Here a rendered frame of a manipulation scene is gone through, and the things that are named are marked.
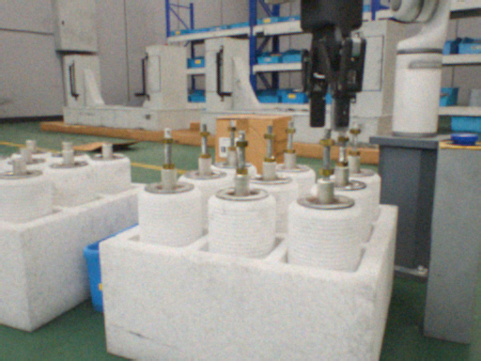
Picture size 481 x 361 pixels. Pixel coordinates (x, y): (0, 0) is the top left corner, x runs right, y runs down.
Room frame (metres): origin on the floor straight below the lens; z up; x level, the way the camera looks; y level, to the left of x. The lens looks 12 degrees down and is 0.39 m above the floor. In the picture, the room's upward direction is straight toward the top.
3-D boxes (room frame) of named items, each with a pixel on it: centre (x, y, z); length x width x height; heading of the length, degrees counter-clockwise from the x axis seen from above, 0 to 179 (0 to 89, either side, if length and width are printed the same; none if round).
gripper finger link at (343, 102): (0.52, -0.12, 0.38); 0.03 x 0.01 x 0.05; 14
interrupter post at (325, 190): (0.56, -0.11, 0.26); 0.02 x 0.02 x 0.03
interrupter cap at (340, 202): (0.56, -0.11, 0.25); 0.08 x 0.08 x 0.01
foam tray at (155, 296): (0.72, -0.05, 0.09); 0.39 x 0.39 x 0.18; 67
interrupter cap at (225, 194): (0.61, 0.00, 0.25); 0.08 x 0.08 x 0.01
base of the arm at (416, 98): (0.96, -0.38, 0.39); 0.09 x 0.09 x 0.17; 49
